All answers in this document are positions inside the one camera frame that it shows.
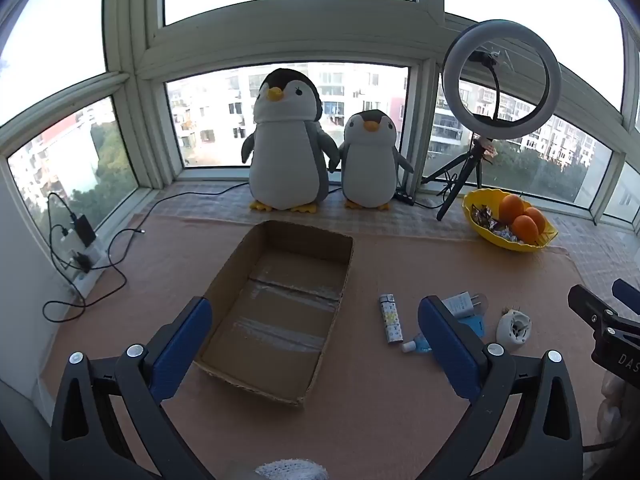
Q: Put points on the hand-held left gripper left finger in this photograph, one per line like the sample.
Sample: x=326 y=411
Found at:
x=180 y=345

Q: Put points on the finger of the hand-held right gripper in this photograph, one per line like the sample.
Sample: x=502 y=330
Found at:
x=590 y=307
x=627 y=296

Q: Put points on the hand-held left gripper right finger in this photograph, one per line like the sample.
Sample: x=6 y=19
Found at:
x=445 y=345

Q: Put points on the small translucent blue bottle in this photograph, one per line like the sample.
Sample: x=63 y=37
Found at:
x=417 y=345

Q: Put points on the blue phone stand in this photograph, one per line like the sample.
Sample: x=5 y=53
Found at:
x=475 y=326

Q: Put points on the white USB wall charger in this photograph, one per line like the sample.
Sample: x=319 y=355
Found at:
x=460 y=305

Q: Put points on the patterned white lighter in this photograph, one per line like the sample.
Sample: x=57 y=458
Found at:
x=391 y=319

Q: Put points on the white plug-in vaporizer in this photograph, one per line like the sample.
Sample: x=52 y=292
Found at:
x=512 y=331

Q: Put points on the brown cardboard box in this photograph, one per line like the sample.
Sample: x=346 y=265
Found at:
x=275 y=320

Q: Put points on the person's right hand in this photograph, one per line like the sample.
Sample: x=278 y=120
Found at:
x=617 y=410

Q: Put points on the pink blanket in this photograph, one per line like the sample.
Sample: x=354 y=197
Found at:
x=375 y=410

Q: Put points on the yellow fruit bowl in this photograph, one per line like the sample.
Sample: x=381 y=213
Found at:
x=482 y=232

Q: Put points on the white power strip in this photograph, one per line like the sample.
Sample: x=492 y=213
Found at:
x=95 y=260

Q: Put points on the black plug adapter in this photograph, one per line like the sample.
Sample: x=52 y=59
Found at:
x=82 y=262

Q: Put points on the pale checkered cloth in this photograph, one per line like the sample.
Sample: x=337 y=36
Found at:
x=400 y=225

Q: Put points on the pile of wrapped candies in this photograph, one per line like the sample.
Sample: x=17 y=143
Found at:
x=484 y=216

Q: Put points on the dark power bank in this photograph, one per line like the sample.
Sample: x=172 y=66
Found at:
x=85 y=230

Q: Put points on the white flat power bank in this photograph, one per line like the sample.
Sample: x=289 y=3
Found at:
x=70 y=242

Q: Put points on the white fuzzy cloth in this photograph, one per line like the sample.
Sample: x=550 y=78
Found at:
x=292 y=470

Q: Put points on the small penguin plush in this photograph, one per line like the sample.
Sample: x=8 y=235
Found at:
x=370 y=165

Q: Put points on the large penguin plush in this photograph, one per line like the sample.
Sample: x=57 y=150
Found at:
x=285 y=160

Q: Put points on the black phone holder gooseneck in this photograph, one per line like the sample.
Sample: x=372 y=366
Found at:
x=486 y=57

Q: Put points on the black inline switch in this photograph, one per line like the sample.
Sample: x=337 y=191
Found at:
x=405 y=197

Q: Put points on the white window frame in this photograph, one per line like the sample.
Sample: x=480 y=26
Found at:
x=135 y=35

